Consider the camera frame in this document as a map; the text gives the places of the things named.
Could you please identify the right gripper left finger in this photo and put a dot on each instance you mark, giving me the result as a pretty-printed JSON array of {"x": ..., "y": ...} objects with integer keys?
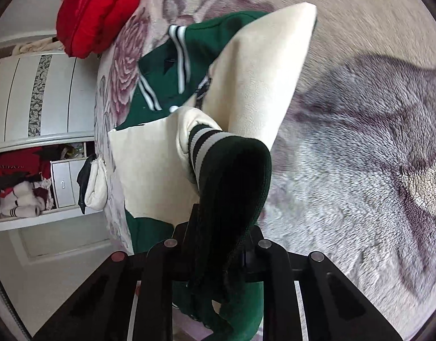
[{"x": 126, "y": 297}]

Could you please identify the floral plush bed blanket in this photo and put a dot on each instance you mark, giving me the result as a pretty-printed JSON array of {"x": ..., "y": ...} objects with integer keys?
[{"x": 355, "y": 158}]

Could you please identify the black garment on bed edge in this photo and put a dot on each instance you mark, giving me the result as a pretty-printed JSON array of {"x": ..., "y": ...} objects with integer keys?
[{"x": 83, "y": 180}]

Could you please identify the cream fleece folded garment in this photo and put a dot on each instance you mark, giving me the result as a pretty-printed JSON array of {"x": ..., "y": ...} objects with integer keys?
[{"x": 97, "y": 189}]

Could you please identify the pile of clothes in wardrobe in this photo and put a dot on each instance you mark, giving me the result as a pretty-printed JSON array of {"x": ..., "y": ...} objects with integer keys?
[{"x": 26, "y": 186}]

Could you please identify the green and cream varsity jacket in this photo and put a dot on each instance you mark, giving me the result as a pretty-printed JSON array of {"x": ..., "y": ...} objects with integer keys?
[{"x": 204, "y": 116}]

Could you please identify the red quilted garment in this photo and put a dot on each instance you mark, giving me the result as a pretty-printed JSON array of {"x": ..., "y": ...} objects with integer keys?
[{"x": 90, "y": 26}]

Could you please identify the white drawer unit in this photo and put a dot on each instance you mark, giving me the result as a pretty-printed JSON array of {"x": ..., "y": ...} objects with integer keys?
[{"x": 64, "y": 175}]

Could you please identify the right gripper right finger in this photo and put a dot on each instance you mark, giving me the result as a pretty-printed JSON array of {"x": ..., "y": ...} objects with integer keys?
[{"x": 307, "y": 295}]

